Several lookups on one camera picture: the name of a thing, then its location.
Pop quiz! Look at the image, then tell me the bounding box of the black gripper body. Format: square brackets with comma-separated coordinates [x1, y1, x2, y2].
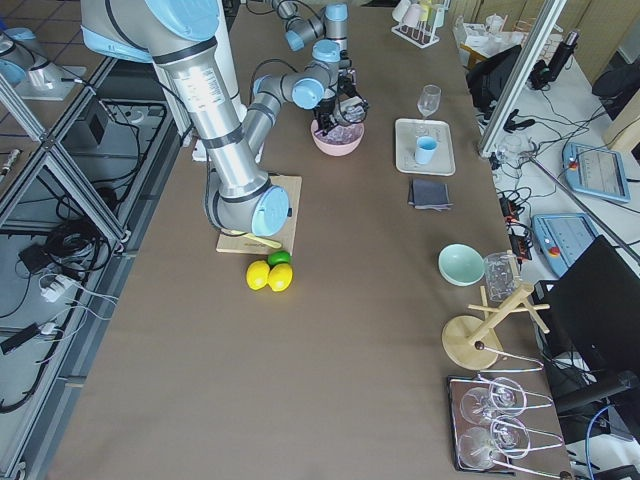
[314, 97, 345, 136]
[337, 50, 356, 95]

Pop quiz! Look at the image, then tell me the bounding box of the steel ice scoop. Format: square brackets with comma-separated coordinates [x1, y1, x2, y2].
[333, 96, 369, 126]

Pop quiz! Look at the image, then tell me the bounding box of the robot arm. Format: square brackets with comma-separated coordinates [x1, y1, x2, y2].
[267, 0, 356, 97]
[81, 1, 348, 236]

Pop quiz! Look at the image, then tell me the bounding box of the pile of clear ice cubes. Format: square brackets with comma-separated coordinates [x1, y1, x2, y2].
[317, 124, 364, 145]

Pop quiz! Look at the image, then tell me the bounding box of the white cup on rack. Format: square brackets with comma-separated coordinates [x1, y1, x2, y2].
[392, 0, 411, 23]

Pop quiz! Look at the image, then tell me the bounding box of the white cup rack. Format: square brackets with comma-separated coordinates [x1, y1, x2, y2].
[391, 1, 450, 49]

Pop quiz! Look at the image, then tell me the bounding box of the pink cup on rack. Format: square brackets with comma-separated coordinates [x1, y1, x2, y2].
[400, 3, 422, 28]

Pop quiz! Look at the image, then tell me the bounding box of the blue plastic cup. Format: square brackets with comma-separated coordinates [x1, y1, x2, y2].
[414, 136, 438, 165]

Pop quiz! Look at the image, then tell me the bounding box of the yellow cup on rack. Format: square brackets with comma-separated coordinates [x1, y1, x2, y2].
[418, 0, 432, 22]

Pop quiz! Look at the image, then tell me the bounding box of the grey-blue cup on rack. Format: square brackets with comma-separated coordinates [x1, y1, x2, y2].
[428, 4, 446, 30]

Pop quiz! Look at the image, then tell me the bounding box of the pink bowl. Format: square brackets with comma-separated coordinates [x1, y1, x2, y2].
[310, 120, 365, 156]

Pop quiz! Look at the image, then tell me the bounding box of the clear wine glass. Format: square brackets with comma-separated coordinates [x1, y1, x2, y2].
[417, 84, 441, 119]

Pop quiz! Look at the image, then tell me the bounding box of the cream serving tray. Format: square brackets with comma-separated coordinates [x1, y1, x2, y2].
[395, 118, 455, 176]

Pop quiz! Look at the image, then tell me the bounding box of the grey folded cloth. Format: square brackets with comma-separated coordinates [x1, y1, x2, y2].
[408, 178, 452, 211]

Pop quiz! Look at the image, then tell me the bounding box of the white product box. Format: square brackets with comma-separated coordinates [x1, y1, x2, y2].
[453, 23, 514, 70]

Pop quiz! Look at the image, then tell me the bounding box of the black bag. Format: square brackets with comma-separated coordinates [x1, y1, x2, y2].
[466, 45, 522, 113]

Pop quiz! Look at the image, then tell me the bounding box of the yellow plastic knife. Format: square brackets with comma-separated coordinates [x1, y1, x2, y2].
[221, 229, 282, 249]

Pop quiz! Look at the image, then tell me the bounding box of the green lime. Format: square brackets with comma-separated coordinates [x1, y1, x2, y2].
[267, 250, 291, 267]

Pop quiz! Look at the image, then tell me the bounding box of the wooden cutting board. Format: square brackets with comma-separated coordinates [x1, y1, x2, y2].
[216, 175, 302, 255]

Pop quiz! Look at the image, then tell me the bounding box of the yellow lemon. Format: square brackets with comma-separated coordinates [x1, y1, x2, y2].
[268, 263, 293, 292]
[245, 260, 271, 290]

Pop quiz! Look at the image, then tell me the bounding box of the green bowl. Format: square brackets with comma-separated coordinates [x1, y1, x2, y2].
[438, 244, 485, 286]

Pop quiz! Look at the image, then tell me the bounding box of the blue teach pendant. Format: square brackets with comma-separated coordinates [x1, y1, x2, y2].
[562, 142, 631, 203]
[531, 213, 598, 277]

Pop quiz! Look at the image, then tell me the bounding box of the wooden mug tree stand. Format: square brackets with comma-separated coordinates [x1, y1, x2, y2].
[441, 283, 550, 371]

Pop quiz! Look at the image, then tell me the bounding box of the black monitor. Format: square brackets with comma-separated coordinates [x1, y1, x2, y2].
[534, 236, 639, 374]

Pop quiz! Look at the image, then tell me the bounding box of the upturned wine glass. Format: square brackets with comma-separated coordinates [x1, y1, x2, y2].
[459, 377, 553, 426]
[457, 415, 565, 474]

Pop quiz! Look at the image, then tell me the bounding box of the black tray with glasses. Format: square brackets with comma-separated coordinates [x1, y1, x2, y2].
[446, 376, 514, 476]

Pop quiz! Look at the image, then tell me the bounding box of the aluminium frame post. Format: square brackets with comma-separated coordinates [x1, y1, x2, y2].
[478, 0, 566, 158]

